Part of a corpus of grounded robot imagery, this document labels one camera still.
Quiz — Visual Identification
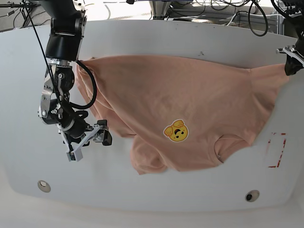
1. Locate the black tripod stand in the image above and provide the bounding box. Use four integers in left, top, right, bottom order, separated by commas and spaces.
0, 0, 41, 27

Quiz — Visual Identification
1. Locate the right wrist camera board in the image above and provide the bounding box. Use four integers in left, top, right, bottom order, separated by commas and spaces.
66, 149, 83, 162

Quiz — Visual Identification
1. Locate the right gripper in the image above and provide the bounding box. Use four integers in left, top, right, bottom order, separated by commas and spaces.
58, 120, 112, 152

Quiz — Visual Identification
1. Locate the white cable on floor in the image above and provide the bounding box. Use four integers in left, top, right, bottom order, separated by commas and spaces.
227, 9, 278, 26

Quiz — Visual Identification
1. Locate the red tape rectangle marking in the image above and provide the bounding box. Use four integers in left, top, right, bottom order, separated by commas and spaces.
265, 133, 287, 168

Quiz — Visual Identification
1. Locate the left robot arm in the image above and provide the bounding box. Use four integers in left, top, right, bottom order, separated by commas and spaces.
271, 0, 304, 76

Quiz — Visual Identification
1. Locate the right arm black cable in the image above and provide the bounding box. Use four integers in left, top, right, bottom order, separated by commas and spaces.
71, 60, 97, 119

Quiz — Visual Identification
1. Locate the grey metal centre post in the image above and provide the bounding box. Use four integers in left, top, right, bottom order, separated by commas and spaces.
149, 0, 171, 20

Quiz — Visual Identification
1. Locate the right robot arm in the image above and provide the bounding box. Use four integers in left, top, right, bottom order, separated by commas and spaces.
38, 0, 112, 154

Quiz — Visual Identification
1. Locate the peach pink T-shirt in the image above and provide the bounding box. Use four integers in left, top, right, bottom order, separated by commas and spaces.
84, 55, 289, 175

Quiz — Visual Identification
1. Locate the round table grommet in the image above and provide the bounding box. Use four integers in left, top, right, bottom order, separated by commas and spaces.
37, 180, 51, 193
245, 190, 260, 202

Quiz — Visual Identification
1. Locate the right round table grommet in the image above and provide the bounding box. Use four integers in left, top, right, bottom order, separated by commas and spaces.
245, 190, 260, 202

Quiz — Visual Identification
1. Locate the left round table grommet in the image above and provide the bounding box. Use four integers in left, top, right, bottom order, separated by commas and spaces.
37, 180, 51, 193

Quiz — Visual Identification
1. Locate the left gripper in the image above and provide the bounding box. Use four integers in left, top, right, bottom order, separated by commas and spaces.
276, 39, 304, 76

